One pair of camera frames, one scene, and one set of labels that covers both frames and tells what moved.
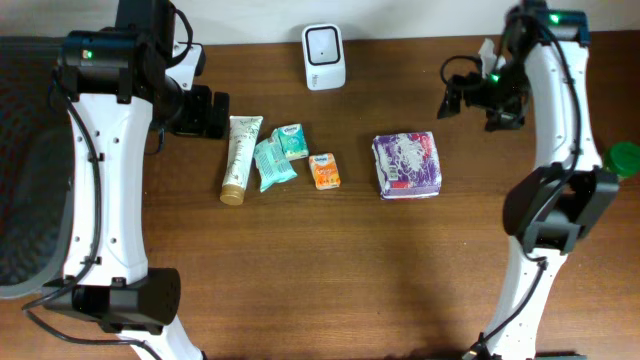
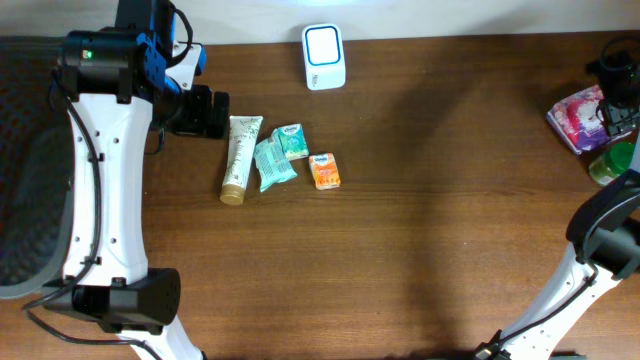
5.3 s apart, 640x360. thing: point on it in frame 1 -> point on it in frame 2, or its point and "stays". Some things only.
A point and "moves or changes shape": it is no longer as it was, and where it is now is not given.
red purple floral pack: [407, 165] moves or changes shape
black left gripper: [200, 123] stays
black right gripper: [469, 81] -> [611, 71]
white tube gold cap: [242, 140] stays
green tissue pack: [293, 141] stays
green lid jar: [624, 158] stays
